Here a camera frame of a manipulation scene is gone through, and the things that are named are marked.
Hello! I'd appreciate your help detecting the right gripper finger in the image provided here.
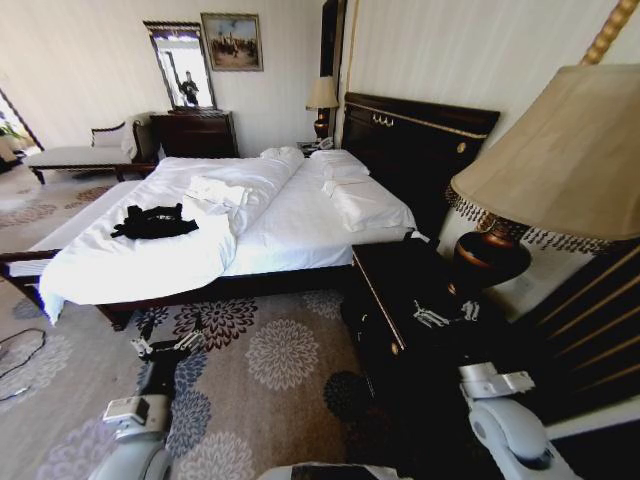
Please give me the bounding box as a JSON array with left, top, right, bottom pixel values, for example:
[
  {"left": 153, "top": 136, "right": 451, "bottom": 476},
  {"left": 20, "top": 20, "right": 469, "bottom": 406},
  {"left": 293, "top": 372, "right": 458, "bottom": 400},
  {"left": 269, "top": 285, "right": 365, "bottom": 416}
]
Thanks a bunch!
[
  {"left": 410, "top": 298, "right": 452, "bottom": 330},
  {"left": 458, "top": 298, "right": 482, "bottom": 325}
]

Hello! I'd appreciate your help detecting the dark wooden nightstand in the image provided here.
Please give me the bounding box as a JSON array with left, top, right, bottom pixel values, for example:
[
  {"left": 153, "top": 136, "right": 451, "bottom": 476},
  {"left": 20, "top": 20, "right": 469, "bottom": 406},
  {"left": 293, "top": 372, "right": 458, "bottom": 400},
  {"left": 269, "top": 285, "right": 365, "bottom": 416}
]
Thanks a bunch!
[{"left": 342, "top": 238, "right": 506, "bottom": 396}]

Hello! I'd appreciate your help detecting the large white pillow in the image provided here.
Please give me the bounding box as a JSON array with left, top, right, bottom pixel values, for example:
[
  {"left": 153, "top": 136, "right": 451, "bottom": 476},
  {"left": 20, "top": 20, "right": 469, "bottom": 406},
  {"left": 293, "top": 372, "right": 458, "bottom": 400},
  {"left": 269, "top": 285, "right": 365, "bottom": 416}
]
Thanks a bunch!
[{"left": 321, "top": 177, "right": 417, "bottom": 232}]

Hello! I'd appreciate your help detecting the dark framed wall mirror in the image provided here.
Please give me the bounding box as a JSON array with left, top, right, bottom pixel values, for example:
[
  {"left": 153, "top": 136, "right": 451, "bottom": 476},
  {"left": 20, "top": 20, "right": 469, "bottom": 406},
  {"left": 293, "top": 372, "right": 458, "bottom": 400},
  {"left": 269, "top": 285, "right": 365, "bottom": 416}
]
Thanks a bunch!
[{"left": 142, "top": 20, "right": 219, "bottom": 112}]

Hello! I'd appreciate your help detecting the folded white bathrobe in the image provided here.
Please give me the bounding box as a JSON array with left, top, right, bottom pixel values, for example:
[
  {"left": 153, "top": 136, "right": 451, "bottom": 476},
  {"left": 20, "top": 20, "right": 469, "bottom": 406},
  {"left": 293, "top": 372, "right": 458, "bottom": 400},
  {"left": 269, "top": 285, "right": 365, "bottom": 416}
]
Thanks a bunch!
[{"left": 183, "top": 174, "right": 256, "bottom": 217}]

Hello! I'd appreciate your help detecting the gold twisted column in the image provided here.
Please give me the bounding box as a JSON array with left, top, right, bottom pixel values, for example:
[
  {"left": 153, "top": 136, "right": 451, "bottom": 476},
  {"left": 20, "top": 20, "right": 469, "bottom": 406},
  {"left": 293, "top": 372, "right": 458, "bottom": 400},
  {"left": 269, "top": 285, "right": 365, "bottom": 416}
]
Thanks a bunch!
[{"left": 579, "top": 0, "right": 640, "bottom": 67}]

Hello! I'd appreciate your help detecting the black floor cable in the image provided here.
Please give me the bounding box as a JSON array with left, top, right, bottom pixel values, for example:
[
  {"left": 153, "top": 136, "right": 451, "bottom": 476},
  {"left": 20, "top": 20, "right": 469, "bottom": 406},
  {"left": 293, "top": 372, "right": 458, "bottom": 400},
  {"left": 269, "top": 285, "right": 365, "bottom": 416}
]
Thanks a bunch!
[{"left": 0, "top": 327, "right": 49, "bottom": 381}]

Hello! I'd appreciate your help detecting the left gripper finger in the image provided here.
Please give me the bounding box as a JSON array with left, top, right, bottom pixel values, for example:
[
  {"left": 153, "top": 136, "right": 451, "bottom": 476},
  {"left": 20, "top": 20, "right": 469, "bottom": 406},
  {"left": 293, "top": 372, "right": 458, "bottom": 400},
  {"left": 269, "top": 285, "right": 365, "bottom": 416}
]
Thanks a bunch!
[
  {"left": 130, "top": 318, "right": 155, "bottom": 359},
  {"left": 171, "top": 313, "right": 205, "bottom": 352}
]

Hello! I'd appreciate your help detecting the small white pillow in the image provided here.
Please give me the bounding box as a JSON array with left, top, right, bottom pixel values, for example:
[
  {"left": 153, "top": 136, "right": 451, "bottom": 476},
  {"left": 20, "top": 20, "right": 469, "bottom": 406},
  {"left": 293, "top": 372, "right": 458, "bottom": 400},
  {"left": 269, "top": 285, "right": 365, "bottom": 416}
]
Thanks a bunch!
[{"left": 308, "top": 149, "right": 372, "bottom": 181}]

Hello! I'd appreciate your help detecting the tall dark wooden panel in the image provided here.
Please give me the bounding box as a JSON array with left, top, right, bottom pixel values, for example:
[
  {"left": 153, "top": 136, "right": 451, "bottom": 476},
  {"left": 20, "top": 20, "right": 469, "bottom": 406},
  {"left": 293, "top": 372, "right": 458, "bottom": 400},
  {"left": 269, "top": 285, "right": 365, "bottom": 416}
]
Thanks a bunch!
[{"left": 319, "top": 0, "right": 349, "bottom": 136}]

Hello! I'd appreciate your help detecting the dark wooden headboard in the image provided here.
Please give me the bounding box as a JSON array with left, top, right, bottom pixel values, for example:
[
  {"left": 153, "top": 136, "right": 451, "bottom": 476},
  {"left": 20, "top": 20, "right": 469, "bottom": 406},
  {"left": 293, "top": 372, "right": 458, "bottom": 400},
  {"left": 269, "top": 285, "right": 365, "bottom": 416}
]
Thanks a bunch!
[{"left": 342, "top": 91, "right": 502, "bottom": 244}]

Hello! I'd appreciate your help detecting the white chaise longue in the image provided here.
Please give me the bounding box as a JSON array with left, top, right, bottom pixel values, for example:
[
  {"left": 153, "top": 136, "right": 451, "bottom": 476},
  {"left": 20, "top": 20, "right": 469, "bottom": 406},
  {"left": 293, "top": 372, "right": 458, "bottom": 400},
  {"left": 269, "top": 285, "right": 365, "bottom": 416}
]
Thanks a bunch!
[{"left": 27, "top": 112, "right": 157, "bottom": 185}]

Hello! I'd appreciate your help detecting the dark wooden bed frame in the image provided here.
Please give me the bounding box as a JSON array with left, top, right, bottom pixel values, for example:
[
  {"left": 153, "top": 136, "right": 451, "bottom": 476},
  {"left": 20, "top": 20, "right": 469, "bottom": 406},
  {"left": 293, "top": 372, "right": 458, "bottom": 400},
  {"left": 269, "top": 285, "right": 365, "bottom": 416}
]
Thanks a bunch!
[{"left": 0, "top": 248, "right": 362, "bottom": 332}]

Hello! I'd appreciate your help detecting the large beige table lamp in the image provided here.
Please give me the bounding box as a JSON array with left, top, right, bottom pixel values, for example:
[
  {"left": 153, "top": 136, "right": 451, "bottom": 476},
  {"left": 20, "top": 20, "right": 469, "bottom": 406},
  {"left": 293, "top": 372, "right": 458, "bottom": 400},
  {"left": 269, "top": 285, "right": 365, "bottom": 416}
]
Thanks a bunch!
[{"left": 446, "top": 63, "right": 640, "bottom": 290}]

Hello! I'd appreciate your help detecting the small beige table lamp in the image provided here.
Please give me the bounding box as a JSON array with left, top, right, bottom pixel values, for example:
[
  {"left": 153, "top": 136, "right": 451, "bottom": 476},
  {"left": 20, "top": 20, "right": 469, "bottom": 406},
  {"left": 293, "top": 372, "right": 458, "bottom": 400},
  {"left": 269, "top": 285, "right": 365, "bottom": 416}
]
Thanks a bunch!
[{"left": 305, "top": 75, "right": 341, "bottom": 139}]

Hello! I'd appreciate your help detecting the black garment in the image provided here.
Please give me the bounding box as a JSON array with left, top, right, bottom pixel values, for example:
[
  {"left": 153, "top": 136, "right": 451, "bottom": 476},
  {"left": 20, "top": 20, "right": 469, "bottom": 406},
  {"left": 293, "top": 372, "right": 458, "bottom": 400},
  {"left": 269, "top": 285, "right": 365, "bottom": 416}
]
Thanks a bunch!
[{"left": 110, "top": 203, "right": 200, "bottom": 241}]

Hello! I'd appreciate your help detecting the white bed mattress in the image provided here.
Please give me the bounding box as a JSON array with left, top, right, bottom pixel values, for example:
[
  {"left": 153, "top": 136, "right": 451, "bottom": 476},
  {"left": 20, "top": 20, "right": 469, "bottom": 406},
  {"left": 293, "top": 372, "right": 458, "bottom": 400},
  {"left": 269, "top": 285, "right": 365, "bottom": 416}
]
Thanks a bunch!
[{"left": 224, "top": 153, "right": 432, "bottom": 277}]

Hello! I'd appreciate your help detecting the gold framed painting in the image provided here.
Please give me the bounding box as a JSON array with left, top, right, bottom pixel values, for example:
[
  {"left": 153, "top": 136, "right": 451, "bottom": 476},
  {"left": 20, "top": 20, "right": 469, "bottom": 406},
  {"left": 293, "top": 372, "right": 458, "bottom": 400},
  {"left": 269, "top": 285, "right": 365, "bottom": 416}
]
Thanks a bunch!
[{"left": 200, "top": 12, "right": 265, "bottom": 73}]

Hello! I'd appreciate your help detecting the dark gold-striped wall panel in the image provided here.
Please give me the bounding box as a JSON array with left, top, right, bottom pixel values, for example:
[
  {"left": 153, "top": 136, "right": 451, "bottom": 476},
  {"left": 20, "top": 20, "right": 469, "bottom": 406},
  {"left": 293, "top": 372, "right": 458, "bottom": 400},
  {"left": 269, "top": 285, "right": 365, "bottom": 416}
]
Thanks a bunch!
[{"left": 519, "top": 243, "right": 640, "bottom": 429}]

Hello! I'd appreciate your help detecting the white duvet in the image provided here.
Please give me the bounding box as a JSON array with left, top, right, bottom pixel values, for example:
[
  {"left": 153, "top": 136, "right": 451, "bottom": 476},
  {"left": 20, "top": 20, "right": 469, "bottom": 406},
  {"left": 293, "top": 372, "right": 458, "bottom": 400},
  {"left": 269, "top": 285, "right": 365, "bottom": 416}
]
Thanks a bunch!
[{"left": 38, "top": 154, "right": 306, "bottom": 326}]

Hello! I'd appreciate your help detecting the dark wooden dresser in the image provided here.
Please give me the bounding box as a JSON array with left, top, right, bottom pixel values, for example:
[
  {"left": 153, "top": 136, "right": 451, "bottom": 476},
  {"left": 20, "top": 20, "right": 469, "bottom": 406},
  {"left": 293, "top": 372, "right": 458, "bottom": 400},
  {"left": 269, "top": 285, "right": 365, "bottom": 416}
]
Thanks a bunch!
[{"left": 148, "top": 109, "right": 241, "bottom": 160}]

